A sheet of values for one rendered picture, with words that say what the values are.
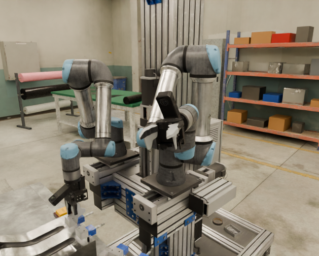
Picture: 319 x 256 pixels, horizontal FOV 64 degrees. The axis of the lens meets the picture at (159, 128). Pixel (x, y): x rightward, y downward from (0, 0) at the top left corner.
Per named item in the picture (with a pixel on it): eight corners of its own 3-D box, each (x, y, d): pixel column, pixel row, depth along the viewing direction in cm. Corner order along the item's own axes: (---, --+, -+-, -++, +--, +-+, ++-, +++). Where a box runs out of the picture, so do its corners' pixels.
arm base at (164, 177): (170, 169, 140) (170, 153, 137) (192, 179, 129) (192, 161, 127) (149, 179, 130) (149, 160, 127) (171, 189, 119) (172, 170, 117)
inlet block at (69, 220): (91, 214, 129) (90, 205, 127) (96, 219, 125) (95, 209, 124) (65, 226, 120) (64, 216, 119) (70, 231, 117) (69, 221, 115)
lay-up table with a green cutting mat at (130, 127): (95, 122, 646) (93, 82, 618) (173, 141, 502) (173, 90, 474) (54, 132, 561) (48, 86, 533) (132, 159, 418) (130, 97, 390)
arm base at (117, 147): (117, 147, 174) (117, 133, 171) (131, 153, 164) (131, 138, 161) (98, 153, 164) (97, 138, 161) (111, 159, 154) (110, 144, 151)
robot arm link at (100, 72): (116, 64, 135) (115, 157, 128) (95, 64, 135) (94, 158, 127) (113, 55, 124) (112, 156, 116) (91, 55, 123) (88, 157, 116)
